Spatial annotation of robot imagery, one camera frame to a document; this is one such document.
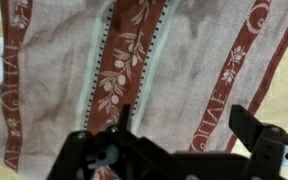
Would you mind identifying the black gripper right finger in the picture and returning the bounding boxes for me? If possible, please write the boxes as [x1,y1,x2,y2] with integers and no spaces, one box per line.
[229,104,288,180]

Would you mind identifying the red striped woven towel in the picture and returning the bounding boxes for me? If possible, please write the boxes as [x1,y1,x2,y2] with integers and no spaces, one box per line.
[0,0,288,180]

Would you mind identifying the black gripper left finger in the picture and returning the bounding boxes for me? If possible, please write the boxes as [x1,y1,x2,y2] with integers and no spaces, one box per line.
[47,103,175,180]

